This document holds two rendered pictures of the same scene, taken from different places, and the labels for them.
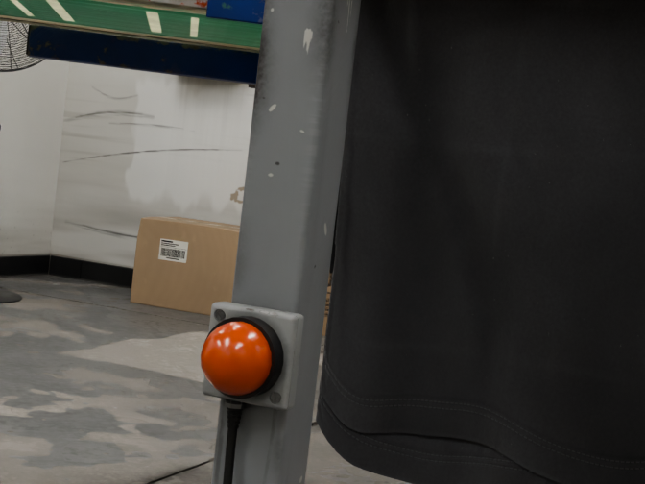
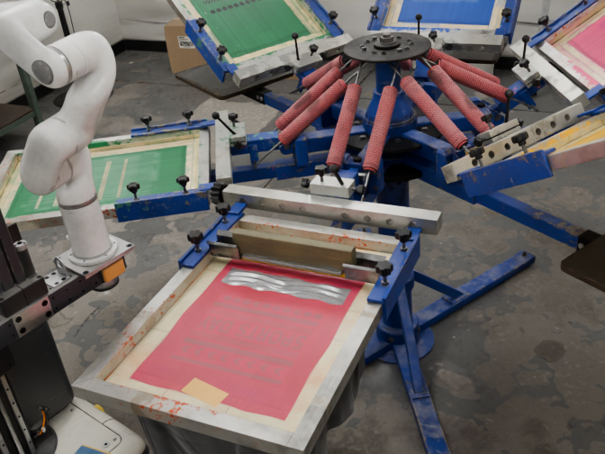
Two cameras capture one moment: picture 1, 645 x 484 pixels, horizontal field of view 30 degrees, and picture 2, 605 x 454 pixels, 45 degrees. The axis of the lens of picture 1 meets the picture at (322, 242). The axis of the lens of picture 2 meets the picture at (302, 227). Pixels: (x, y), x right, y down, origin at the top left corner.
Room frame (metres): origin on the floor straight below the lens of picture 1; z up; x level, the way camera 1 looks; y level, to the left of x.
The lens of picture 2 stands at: (-0.34, -0.55, 2.12)
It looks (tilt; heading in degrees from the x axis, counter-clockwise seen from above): 32 degrees down; 4
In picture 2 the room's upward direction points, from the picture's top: 7 degrees counter-clockwise
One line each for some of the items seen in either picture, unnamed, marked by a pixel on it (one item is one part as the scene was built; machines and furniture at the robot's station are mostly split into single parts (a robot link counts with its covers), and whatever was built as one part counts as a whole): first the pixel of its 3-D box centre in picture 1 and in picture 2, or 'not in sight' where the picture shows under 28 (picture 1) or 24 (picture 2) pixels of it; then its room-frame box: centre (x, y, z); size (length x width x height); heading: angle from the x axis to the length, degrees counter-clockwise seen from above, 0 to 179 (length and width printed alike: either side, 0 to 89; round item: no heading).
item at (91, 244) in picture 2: not in sight; (82, 224); (1.21, 0.12, 1.21); 0.16 x 0.13 x 0.15; 52
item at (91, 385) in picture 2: not in sight; (261, 311); (1.12, -0.31, 0.97); 0.79 x 0.58 x 0.04; 157
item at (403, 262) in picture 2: not in sight; (394, 274); (1.23, -0.66, 0.98); 0.30 x 0.05 x 0.07; 157
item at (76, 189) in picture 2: not in sight; (66, 172); (1.19, 0.11, 1.37); 0.13 x 0.10 x 0.16; 154
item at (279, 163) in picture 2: (406, 89); (223, 177); (2.02, -0.11, 0.90); 1.24 x 0.06 x 0.06; 97
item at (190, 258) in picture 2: not in sight; (213, 243); (1.45, -0.15, 0.98); 0.30 x 0.05 x 0.07; 157
